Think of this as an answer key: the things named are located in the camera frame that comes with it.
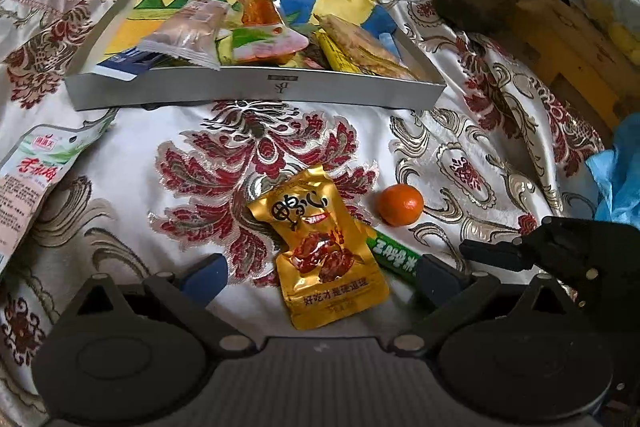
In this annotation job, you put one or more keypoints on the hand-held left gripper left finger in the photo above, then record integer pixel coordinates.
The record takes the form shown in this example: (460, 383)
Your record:
(206, 279)

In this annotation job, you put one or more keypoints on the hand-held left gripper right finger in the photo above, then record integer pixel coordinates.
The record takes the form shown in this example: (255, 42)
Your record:
(439, 281)

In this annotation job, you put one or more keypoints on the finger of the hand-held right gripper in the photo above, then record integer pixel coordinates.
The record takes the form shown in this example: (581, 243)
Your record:
(495, 254)

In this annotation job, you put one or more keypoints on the gold snack packet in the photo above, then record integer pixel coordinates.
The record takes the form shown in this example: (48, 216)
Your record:
(325, 252)

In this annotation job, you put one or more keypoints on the grey shallow box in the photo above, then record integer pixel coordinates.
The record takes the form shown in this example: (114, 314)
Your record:
(250, 89)

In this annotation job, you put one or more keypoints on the blue and white snack packet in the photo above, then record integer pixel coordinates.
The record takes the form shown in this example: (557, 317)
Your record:
(127, 64)

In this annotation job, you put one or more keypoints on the clear packet with dark snack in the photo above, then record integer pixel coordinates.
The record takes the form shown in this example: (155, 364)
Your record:
(312, 54)

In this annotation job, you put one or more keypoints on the green snack bar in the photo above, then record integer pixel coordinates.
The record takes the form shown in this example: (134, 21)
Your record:
(392, 257)

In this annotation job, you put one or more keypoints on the blue plastic bag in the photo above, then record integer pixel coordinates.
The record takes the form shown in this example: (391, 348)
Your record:
(620, 177)

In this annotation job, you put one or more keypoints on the tangerine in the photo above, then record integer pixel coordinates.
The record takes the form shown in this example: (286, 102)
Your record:
(400, 205)

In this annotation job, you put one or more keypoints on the floral satin blanket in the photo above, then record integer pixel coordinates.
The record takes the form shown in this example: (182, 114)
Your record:
(200, 167)

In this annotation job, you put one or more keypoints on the white and green snack packet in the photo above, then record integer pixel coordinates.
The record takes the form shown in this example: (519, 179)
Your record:
(35, 187)

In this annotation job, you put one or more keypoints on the yellow wooden crate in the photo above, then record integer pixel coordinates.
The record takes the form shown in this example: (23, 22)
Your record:
(570, 52)

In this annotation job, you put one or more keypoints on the clear cracker packet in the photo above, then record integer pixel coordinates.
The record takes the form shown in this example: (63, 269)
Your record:
(365, 47)

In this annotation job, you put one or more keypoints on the yellow snack packet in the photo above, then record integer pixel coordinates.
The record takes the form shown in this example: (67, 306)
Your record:
(337, 54)

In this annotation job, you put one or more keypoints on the pale pink clear snack packet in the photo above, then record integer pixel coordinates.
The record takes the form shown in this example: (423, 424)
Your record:
(187, 32)

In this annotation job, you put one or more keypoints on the dark furry object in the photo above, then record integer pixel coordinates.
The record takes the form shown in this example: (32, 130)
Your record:
(470, 7)

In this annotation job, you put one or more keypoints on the clear bag with yellow contents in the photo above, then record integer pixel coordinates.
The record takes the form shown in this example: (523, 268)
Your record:
(610, 2)

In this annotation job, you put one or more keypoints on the orange snack packet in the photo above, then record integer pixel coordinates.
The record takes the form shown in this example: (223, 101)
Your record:
(260, 7)

